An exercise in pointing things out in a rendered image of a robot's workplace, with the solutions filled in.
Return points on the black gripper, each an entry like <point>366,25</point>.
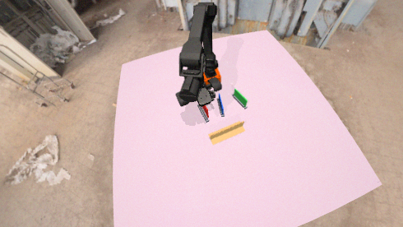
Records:
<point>214,82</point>

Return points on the green board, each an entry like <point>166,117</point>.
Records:
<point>241,98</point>

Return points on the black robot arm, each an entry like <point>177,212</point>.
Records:
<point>198,59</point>

